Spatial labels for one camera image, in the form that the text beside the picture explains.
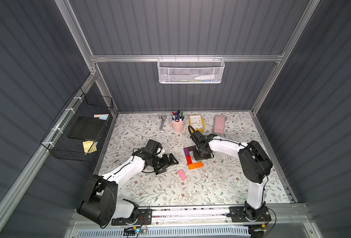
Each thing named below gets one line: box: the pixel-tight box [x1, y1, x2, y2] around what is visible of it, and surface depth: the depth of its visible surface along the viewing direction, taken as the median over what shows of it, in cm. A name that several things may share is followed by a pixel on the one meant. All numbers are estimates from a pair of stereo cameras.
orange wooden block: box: [187, 161, 204, 171], surface depth 93 cm
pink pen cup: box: [171, 110, 185, 133], surface depth 104 cm
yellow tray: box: [188, 114, 206, 134], surface depth 114 cm
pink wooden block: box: [177, 169, 187, 180], surface depth 90 cm
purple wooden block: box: [183, 147, 190, 157], surface depth 100 cm
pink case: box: [213, 115, 226, 134], surface depth 113 cm
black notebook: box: [67, 116, 106, 141], surface depth 75 cm
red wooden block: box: [185, 155, 193, 166], surface depth 96 cm
